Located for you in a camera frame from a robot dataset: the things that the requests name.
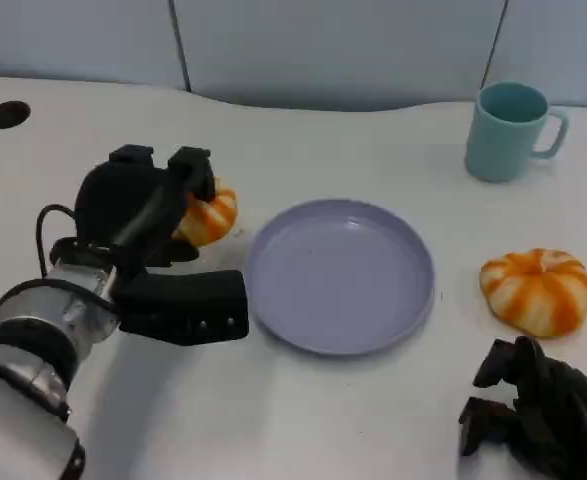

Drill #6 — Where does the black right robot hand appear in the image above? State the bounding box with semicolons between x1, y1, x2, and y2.
458;335;587;480

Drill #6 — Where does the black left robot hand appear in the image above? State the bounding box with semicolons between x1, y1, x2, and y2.
72;144;219;269

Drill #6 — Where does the orange and white bread roll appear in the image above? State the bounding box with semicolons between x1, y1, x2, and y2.
172;174;239;247
479;248;587;339

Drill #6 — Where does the lilac plate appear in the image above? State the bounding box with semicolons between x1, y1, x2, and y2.
246;198;435;357

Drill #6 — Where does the pale green mug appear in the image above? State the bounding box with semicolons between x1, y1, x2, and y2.
464;82;570;184

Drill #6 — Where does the black table cable hole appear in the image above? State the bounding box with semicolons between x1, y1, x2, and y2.
0;100;32;130

